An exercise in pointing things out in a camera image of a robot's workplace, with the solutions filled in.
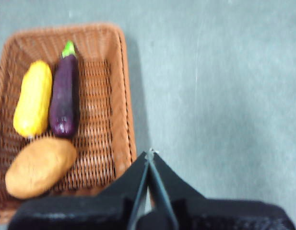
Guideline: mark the yellow corn cob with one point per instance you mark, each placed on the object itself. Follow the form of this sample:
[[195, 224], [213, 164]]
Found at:
[[32, 100]]

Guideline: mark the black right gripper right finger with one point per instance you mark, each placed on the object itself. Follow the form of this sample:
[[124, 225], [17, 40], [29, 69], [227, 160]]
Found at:
[[210, 213]]

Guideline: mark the brown woven wicker basket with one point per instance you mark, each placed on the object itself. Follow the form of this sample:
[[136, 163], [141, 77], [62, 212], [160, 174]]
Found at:
[[97, 107]]

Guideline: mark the brown potato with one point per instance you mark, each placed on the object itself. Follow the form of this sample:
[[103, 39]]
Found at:
[[39, 167]]

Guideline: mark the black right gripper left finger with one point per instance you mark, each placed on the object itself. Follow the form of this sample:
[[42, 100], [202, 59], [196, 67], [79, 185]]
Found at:
[[90, 213]]

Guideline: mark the purple eggplant with green stem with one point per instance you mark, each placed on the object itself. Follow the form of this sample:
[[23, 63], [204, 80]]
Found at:
[[65, 95]]

